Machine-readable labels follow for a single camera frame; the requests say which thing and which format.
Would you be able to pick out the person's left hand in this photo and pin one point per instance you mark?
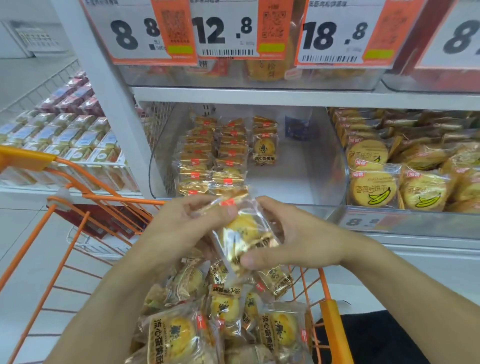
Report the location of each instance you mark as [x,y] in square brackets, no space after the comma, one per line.
[176,228]

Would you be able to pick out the person's right hand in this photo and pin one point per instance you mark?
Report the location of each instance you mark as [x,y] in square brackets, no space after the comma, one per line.
[318,243]

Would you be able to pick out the egg-yolk pastry packet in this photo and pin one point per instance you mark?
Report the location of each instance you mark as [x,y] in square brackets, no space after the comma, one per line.
[243,228]

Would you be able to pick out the rows of egg yolk packets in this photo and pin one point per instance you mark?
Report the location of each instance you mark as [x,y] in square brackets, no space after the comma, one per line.
[195,161]

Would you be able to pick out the pile of pastry packets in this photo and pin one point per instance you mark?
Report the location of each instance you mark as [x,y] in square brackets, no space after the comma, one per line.
[176,337]

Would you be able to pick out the white metal store shelf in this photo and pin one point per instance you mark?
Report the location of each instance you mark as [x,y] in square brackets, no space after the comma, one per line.
[97,112]

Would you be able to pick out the orange shopping cart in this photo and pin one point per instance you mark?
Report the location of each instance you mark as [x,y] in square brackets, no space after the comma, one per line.
[26,157]

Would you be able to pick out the person's right forearm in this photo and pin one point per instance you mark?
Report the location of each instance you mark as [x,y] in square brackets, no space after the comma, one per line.
[423,307]

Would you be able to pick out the person's left forearm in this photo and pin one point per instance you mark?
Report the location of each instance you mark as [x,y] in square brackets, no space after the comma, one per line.
[101,322]

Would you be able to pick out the person's right leg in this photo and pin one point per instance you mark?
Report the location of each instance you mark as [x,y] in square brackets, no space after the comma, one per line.
[375,341]

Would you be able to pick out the red carton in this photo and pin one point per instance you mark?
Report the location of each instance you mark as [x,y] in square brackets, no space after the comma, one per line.
[450,80]

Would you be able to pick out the group of banana biscuit packets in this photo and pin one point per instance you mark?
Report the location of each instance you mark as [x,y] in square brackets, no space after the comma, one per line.
[371,191]

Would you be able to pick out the red box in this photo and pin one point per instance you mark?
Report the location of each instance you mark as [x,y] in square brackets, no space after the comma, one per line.
[97,221]

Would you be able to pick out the blue paper label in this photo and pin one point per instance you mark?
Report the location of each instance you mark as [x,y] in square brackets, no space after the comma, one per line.
[297,128]

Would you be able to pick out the group of silver boxed cakes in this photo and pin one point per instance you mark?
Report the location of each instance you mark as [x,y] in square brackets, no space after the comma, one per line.
[67,138]

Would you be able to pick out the pile of golden cake packets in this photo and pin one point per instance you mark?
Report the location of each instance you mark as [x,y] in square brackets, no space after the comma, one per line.
[270,71]

